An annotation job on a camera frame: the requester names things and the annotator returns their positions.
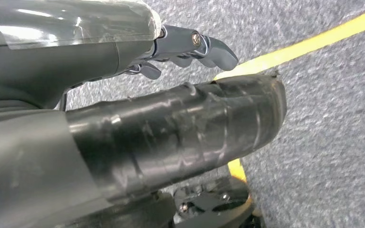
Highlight black robot foot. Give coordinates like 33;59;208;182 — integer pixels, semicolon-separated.
157;175;262;228

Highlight yellow floor tape square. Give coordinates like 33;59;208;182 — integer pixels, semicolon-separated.
214;4;365;218

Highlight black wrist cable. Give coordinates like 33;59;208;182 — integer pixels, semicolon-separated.
58;90;69;111

